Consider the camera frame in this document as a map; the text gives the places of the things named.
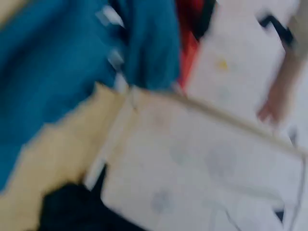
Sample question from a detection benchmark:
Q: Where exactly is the black object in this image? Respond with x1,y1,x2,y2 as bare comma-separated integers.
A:
41,165,146,231

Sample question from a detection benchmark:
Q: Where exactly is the black wrist band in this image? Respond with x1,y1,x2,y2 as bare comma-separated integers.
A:
258,14,295,50

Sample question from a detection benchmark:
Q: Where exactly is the red cloth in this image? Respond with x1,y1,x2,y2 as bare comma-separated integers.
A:
173,0,217,89

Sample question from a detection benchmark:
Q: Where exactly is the teal cloth garment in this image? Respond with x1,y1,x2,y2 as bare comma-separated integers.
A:
0,0,181,191

